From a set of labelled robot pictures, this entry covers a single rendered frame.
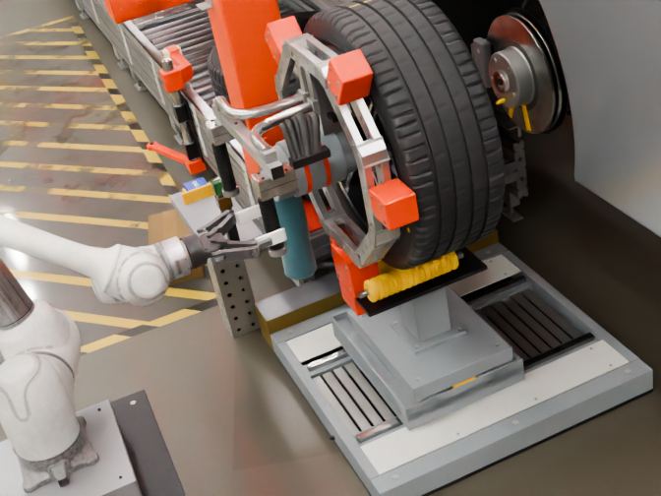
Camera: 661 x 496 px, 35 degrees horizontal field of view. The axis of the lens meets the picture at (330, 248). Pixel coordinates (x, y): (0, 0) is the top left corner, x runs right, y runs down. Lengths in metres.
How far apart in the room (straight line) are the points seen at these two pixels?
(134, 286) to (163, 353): 1.42
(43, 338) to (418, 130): 1.01
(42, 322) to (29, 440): 0.28
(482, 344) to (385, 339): 0.27
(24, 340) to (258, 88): 0.96
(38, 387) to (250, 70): 1.07
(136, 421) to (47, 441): 0.35
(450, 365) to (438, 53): 0.88
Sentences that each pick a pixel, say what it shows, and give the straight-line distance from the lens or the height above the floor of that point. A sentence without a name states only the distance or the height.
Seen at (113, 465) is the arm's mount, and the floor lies 0.40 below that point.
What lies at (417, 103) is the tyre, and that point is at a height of 1.04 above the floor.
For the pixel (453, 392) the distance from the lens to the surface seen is 2.86.
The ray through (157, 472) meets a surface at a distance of 2.64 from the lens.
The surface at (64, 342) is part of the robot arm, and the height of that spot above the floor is 0.60.
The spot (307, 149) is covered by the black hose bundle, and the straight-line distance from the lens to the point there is 2.31.
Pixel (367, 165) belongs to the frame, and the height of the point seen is 0.94.
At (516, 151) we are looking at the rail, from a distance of 3.61.
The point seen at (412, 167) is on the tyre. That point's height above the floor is 0.92.
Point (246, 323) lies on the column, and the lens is 3.47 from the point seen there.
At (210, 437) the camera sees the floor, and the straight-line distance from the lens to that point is 3.14.
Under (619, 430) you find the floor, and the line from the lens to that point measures 2.95.
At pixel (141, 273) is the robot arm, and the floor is 0.95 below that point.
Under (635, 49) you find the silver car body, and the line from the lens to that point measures 2.17.
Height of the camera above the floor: 2.03
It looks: 32 degrees down
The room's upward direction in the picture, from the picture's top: 12 degrees counter-clockwise
